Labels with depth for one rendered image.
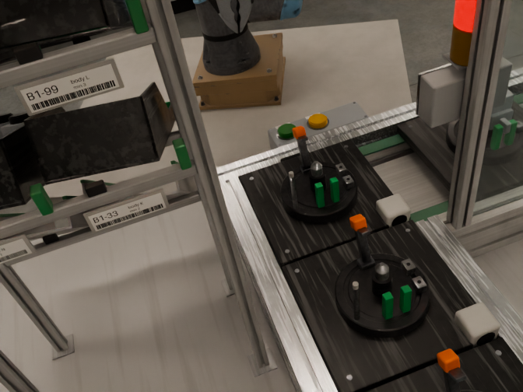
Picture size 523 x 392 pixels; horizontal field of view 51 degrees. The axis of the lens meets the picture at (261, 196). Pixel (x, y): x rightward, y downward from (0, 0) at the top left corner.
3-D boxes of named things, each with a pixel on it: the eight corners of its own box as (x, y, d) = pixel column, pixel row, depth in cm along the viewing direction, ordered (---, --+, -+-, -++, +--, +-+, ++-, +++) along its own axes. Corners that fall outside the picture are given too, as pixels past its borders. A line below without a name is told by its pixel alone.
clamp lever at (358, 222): (357, 259, 86) (348, 217, 83) (369, 255, 86) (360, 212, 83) (366, 270, 83) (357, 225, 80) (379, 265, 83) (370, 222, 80)
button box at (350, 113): (270, 150, 123) (266, 128, 118) (356, 121, 125) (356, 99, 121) (281, 169, 118) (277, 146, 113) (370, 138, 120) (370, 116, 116)
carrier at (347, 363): (282, 273, 92) (272, 223, 83) (412, 226, 95) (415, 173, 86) (343, 404, 75) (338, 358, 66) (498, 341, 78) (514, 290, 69)
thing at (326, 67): (116, 52, 180) (113, 43, 178) (397, 27, 165) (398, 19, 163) (36, 206, 131) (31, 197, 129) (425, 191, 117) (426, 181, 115)
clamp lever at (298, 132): (300, 166, 103) (291, 127, 100) (310, 162, 103) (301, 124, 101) (306, 171, 100) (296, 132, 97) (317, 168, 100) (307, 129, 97)
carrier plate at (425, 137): (396, 131, 113) (396, 124, 112) (499, 97, 116) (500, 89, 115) (463, 208, 96) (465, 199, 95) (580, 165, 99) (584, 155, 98)
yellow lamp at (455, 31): (442, 54, 76) (445, 21, 72) (474, 43, 76) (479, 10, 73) (463, 71, 72) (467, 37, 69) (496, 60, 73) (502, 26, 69)
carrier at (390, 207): (240, 183, 109) (229, 134, 100) (351, 145, 112) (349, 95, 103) (282, 271, 92) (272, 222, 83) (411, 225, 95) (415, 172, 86)
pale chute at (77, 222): (54, 236, 101) (50, 211, 101) (124, 221, 101) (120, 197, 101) (-25, 248, 73) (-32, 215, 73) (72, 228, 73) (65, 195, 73)
